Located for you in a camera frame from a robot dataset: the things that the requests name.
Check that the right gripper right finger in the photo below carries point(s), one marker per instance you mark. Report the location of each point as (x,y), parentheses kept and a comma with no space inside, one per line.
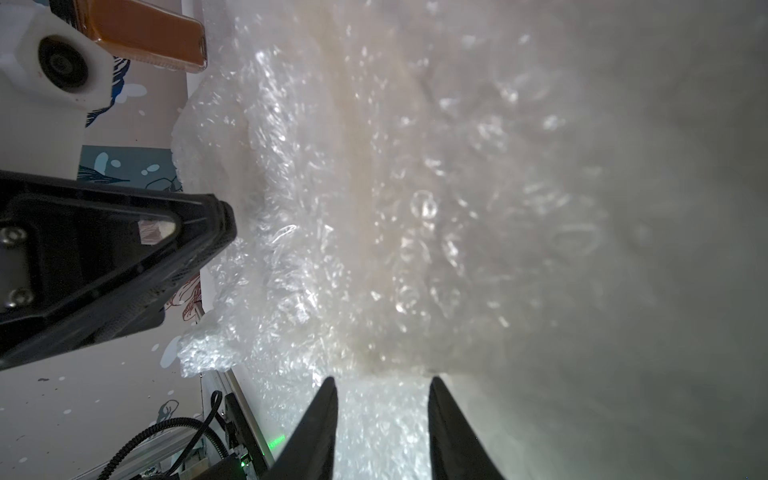
(455,450)

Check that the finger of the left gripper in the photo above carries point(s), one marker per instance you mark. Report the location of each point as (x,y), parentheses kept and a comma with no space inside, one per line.
(84,263)

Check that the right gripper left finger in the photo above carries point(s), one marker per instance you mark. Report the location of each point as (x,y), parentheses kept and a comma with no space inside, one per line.
(309,452)

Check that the bubble wrap sheet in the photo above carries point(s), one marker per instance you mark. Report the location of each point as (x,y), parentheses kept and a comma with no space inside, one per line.
(560,207)

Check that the orange spice jar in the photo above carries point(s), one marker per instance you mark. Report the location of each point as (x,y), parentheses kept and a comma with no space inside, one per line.
(138,31)

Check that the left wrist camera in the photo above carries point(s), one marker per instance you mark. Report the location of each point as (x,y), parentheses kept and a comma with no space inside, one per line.
(52,77)

